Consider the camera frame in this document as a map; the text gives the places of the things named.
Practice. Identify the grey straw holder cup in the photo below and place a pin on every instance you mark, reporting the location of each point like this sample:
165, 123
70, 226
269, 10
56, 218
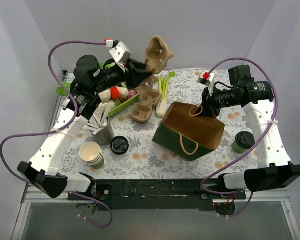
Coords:
104, 137

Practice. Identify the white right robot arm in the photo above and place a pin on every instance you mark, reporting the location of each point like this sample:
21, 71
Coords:
259, 102

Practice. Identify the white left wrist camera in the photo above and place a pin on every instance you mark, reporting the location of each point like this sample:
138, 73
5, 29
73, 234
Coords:
120, 54

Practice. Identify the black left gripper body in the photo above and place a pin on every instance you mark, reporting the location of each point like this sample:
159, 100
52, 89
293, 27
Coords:
130, 75

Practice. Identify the purple onion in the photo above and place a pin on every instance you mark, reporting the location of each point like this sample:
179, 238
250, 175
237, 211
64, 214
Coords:
131, 94

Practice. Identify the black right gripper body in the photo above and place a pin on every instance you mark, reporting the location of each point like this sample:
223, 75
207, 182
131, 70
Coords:
208, 106

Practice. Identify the red carrot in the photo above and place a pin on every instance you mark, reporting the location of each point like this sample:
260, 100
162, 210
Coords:
115, 94

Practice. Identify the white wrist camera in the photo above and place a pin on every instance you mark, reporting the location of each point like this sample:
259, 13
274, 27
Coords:
120, 54
207, 79

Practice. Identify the celery stalk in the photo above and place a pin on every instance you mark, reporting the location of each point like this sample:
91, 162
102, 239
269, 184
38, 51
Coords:
163, 86

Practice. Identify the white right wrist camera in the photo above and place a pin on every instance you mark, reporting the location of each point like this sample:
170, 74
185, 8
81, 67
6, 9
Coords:
207, 79

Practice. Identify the black coffee cup lid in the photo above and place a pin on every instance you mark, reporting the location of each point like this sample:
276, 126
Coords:
245, 137

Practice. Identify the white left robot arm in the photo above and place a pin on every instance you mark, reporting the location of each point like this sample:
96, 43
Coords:
91, 79

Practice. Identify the floral table mat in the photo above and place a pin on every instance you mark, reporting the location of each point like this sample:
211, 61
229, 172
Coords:
147, 160

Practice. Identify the stack of green paper cups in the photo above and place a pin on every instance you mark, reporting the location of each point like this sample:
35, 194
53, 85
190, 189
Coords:
92, 155

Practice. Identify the brown cardboard cup carrier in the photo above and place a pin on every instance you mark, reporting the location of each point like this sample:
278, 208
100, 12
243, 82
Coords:
142, 111

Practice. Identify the green paper bag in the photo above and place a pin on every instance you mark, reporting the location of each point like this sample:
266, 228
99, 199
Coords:
187, 134

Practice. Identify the green vegetable tray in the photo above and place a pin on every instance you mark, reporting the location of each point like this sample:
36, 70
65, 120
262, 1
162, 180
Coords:
115, 109

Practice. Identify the single green paper cup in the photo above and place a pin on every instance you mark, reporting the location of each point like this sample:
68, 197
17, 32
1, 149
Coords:
238, 147

